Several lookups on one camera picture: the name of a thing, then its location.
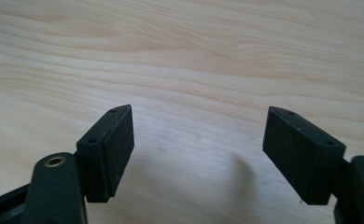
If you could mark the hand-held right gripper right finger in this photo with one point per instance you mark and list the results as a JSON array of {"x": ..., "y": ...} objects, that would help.
[{"x": 301, "y": 155}]

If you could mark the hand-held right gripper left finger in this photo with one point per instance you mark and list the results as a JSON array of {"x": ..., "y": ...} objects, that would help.
[{"x": 104, "y": 155}]

